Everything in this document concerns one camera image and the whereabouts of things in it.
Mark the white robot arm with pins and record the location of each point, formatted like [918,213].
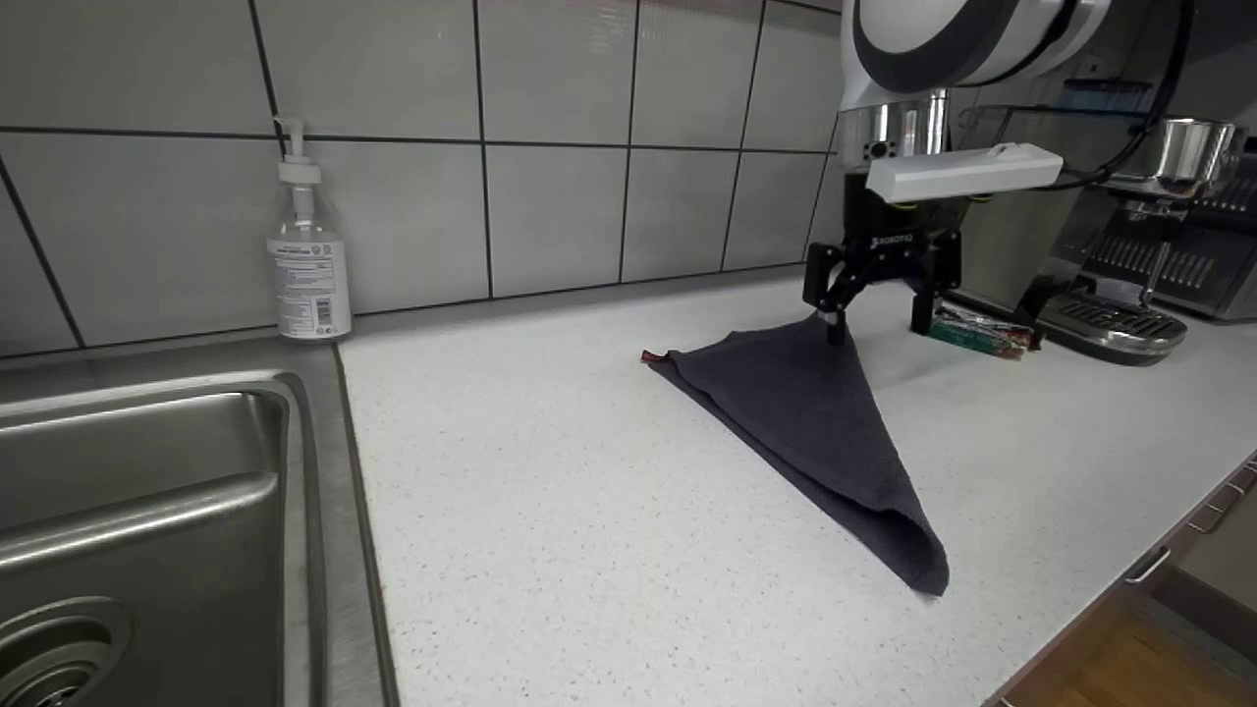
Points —
[905,59]

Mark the stainless steel sink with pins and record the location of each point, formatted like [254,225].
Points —
[184,529]

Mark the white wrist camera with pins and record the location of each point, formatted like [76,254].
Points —
[1007,166]

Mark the silver drawer handle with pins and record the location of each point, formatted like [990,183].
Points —
[1148,563]

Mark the silver espresso machine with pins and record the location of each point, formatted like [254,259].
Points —
[1161,242]

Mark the clear soap pump bottle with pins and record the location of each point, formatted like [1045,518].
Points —
[311,271]

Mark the green snack packet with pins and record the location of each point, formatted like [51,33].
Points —
[973,334]

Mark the dark grey towel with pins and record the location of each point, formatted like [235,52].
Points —
[804,402]

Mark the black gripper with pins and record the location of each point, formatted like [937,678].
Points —
[884,242]

